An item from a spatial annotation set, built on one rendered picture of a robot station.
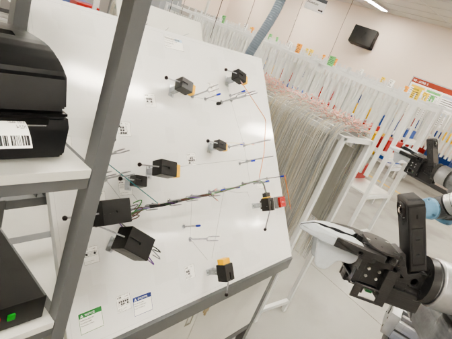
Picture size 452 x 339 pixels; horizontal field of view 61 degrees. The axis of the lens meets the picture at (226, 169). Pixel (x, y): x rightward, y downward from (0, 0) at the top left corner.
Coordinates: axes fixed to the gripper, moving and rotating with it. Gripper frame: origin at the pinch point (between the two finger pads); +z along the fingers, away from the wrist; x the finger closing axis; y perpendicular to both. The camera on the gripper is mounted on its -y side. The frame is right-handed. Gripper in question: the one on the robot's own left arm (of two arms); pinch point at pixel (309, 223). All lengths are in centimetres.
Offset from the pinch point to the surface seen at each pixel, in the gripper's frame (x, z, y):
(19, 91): 8, 51, -2
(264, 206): 107, -9, 33
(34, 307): 18, 43, 45
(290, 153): 189, -24, 19
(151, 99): 82, 47, 2
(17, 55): 10, 54, -7
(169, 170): 65, 31, 19
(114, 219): 39, 37, 30
